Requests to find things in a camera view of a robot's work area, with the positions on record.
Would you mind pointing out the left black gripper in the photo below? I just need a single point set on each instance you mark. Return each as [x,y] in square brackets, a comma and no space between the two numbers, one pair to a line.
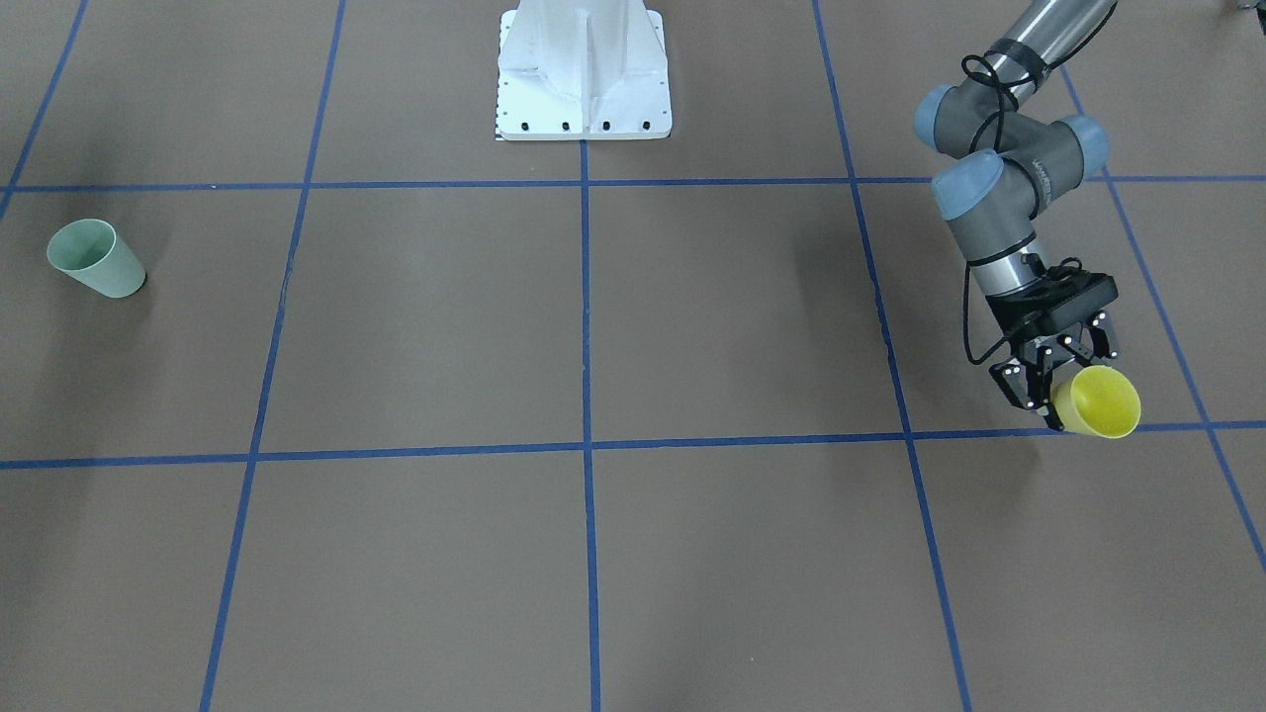
[1017,379]

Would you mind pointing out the yellow plastic cup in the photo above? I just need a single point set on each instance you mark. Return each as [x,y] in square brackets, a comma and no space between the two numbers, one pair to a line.
[1097,401]

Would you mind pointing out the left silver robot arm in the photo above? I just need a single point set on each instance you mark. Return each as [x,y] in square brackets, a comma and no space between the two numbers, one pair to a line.
[1006,170]

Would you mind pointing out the green plastic cup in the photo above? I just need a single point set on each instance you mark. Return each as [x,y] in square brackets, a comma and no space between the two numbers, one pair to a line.
[94,254]

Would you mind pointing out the white camera mast base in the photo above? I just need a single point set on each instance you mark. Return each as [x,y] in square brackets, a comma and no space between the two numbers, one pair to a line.
[582,70]

